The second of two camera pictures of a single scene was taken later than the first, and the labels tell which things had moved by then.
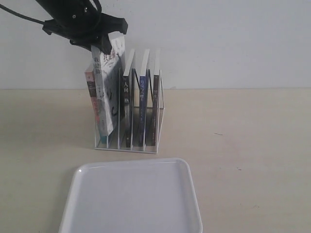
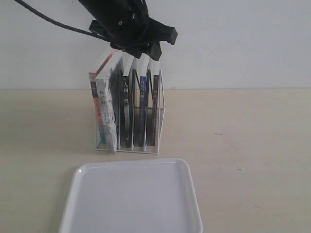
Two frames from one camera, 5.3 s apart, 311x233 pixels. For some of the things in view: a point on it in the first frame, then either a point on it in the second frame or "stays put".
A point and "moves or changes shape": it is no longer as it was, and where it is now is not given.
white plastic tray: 151,196 stays put
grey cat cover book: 107,71 moves or changes shape
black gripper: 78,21 -> 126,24
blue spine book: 143,98 stays put
